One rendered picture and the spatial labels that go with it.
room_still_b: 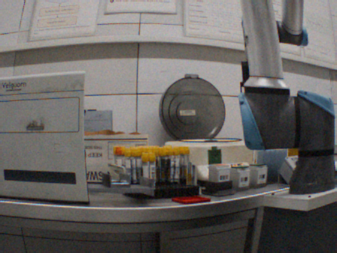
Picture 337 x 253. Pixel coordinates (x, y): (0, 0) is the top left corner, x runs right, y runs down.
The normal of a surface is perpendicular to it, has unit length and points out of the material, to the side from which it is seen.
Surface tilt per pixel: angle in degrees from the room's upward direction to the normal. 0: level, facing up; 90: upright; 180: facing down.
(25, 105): 90
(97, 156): 89
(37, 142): 90
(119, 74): 90
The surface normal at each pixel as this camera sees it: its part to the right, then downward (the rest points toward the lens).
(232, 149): 0.30, 0.03
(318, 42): 0.49, 0.08
